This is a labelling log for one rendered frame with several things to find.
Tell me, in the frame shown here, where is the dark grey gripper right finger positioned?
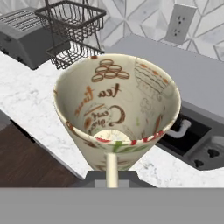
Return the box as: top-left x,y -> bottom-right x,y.
117,171 -> 157,188

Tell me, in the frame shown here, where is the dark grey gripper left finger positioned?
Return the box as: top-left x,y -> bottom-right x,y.
69,171 -> 108,188

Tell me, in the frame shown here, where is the cream printed stemmed glass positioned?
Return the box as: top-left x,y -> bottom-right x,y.
52,53 -> 182,188

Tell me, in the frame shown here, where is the white sink tap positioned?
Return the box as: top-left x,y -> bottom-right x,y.
165,118 -> 193,139

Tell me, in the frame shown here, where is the grey sink basin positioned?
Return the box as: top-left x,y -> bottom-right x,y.
155,100 -> 224,172

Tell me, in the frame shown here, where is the grey toaster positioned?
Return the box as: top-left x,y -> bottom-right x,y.
0,7 -> 71,71

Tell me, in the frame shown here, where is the dark wire basket stand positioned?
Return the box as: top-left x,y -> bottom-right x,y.
34,0 -> 108,70

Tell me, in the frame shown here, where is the white wall power outlet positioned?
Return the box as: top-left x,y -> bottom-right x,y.
164,3 -> 198,46

